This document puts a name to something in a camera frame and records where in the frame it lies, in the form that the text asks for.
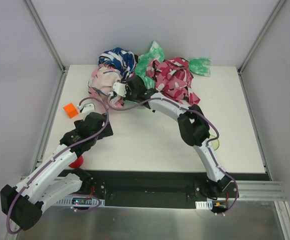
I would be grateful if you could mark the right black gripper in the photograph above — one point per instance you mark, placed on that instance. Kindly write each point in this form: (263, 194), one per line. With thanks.
(131, 88)

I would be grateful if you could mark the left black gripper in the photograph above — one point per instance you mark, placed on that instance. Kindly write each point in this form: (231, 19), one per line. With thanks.
(104, 127)

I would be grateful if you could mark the blue patterned cloth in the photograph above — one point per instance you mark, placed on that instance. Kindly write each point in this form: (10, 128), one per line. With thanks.
(122, 60)

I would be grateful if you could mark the light pink bird-print cloth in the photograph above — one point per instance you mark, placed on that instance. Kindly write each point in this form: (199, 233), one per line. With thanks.
(100, 85)

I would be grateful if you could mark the green white cloth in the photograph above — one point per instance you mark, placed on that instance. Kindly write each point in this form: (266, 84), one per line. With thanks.
(199, 66)

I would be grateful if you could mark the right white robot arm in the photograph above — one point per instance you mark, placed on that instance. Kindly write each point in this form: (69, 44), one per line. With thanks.
(194, 130)

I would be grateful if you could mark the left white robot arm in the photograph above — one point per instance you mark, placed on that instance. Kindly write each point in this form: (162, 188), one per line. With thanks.
(25, 203)

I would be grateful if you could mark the magenta pink camo cloth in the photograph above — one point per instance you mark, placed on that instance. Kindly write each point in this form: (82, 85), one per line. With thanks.
(173, 79)

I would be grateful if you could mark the orange cube block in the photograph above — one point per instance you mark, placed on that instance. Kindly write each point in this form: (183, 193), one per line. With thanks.
(70, 110)

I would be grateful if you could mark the red apple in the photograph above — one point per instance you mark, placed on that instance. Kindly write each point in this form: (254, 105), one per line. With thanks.
(77, 163)

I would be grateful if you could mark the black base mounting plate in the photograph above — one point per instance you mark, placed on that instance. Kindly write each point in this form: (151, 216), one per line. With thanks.
(150, 189)

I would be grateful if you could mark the green transparent cup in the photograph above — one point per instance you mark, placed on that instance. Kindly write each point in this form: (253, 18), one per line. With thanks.
(214, 142)

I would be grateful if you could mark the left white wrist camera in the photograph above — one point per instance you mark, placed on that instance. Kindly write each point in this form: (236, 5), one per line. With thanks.
(86, 108)

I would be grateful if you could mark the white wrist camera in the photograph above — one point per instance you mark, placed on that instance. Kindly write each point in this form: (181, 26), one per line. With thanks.
(118, 89)
(86, 108)

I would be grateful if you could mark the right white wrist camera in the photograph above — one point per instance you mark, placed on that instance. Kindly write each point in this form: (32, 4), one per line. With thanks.
(118, 89)

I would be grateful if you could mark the left white cable duct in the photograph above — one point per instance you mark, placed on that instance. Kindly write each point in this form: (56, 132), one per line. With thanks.
(78, 201)

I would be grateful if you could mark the white cable duct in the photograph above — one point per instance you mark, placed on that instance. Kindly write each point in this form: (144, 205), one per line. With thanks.
(204, 205)
(78, 201)

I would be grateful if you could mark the left aluminium frame post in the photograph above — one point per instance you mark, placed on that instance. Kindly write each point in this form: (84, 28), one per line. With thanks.
(44, 34)

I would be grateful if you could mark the aluminium frame post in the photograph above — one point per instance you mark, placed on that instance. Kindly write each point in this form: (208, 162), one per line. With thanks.
(265, 28)
(44, 34)

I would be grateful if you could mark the right white cable duct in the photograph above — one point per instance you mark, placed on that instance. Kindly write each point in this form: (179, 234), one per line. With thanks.
(204, 205)

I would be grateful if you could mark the aluminium front rail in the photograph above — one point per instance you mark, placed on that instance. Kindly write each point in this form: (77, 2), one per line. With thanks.
(249, 190)

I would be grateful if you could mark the right aluminium frame post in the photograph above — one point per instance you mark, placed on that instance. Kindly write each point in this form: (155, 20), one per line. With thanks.
(265, 28)

